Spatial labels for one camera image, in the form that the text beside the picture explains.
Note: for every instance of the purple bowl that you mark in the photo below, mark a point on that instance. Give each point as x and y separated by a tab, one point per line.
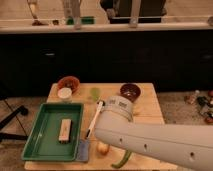
130	91

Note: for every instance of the wooden block in tray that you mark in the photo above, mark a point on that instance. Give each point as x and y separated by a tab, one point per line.
65	129

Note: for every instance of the green plastic tray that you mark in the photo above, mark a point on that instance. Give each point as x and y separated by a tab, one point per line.
43	142

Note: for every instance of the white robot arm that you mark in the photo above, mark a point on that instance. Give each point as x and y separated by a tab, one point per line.
189	146

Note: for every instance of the green chili pepper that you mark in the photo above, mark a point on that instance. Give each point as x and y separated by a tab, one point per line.
123	161

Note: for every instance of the orange bowl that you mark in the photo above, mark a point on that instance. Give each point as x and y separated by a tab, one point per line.
71	82

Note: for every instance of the white handled spatula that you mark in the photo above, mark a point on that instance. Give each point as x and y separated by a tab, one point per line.
83	147

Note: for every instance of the white cup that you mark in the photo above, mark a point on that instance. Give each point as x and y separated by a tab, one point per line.
65	94

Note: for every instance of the light green leaf toy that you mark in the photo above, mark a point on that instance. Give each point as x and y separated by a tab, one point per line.
95	94

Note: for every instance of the yellow apple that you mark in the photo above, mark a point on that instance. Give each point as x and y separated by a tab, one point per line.
103	148

